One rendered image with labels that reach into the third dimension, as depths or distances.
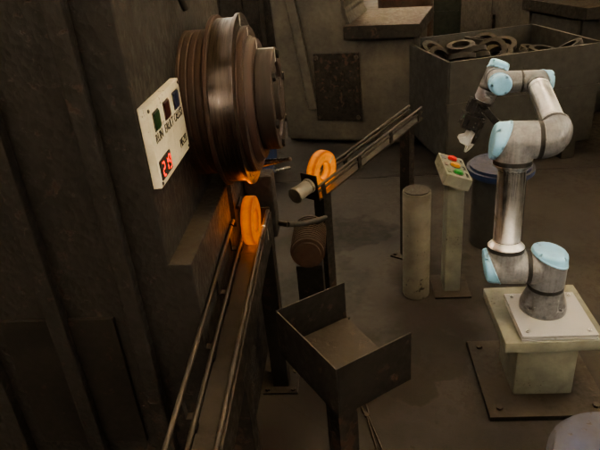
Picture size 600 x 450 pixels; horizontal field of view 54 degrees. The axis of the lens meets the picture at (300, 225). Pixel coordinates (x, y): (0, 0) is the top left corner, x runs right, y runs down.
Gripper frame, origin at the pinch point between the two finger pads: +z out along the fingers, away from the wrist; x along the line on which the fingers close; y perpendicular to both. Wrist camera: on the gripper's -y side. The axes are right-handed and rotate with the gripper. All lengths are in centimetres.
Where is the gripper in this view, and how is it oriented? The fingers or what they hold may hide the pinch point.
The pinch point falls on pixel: (468, 149)
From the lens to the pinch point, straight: 242.4
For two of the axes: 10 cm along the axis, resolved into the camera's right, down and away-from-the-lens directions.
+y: -9.6, -2.5, -0.8
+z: -2.6, 8.4, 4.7
